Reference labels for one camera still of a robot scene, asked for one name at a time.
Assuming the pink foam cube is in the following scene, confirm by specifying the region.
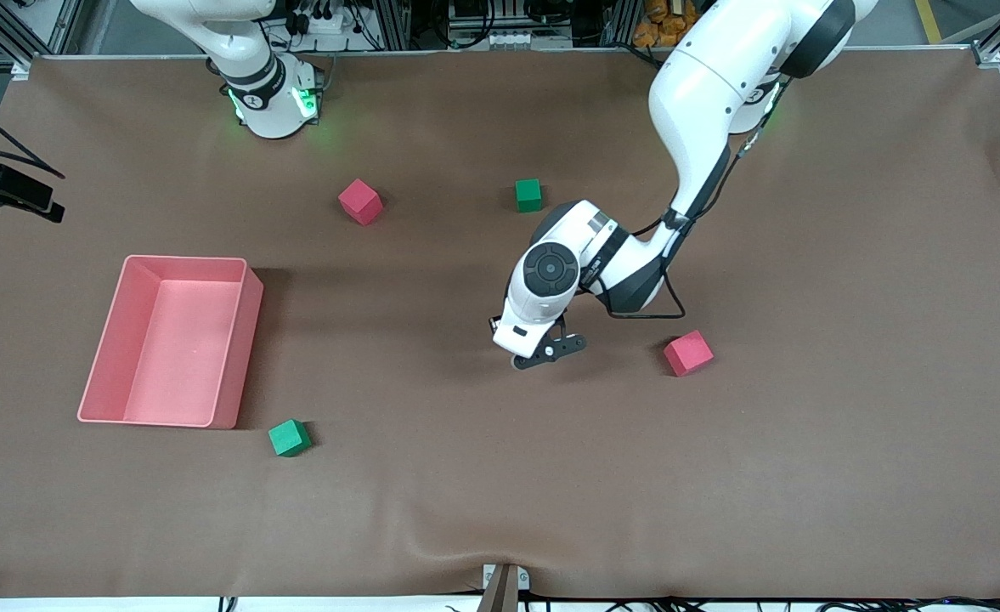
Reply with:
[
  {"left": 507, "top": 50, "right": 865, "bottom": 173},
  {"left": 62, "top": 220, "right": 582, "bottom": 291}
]
[
  {"left": 337, "top": 178, "right": 384, "bottom": 227},
  {"left": 663, "top": 330, "right": 715, "bottom": 377}
]

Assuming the brown table mat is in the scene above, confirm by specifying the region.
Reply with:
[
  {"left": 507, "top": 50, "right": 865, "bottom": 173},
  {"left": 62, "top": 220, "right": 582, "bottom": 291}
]
[{"left": 0, "top": 47, "right": 1000, "bottom": 600}]

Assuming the pink plastic bin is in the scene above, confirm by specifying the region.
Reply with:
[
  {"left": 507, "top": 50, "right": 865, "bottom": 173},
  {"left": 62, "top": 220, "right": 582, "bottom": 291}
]
[{"left": 76, "top": 255, "right": 264, "bottom": 430}]

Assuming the white connector strip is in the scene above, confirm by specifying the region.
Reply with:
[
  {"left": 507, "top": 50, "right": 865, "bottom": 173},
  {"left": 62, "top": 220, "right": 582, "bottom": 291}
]
[{"left": 449, "top": 30, "right": 543, "bottom": 50}]

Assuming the orange packaged items heap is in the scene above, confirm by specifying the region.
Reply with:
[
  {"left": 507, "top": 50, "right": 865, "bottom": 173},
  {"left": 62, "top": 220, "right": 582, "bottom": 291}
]
[{"left": 631, "top": 0, "right": 696, "bottom": 48}]

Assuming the white power strip with plugs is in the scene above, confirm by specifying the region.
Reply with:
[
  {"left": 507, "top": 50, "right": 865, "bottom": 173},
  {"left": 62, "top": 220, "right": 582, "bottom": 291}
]
[{"left": 287, "top": 0, "right": 356, "bottom": 35}]

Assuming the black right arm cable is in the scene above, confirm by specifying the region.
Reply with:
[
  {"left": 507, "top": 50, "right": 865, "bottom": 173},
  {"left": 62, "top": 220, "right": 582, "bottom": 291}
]
[{"left": 0, "top": 89, "right": 67, "bottom": 181}]

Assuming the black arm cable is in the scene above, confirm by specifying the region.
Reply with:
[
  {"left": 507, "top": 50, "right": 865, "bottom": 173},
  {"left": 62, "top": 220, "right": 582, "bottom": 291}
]
[
  {"left": 589, "top": 76, "right": 794, "bottom": 322},
  {"left": 0, "top": 89, "right": 67, "bottom": 181}
]

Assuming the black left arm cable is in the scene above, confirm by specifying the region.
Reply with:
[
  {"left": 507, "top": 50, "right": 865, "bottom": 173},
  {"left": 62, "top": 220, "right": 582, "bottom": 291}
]
[{"left": 589, "top": 76, "right": 794, "bottom": 322}]

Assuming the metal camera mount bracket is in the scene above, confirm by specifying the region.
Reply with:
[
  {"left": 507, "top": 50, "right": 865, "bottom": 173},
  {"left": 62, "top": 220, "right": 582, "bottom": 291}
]
[{"left": 481, "top": 563, "right": 531, "bottom": 612}]

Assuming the aluminium frame post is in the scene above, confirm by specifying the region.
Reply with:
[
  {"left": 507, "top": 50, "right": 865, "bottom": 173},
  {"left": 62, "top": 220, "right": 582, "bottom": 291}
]
[
  {"left": 602, "top": 0, "right": 643, "bottom": 48},
  {"left": 372, "top": 0, "right": 413, "bottom": 52}
]

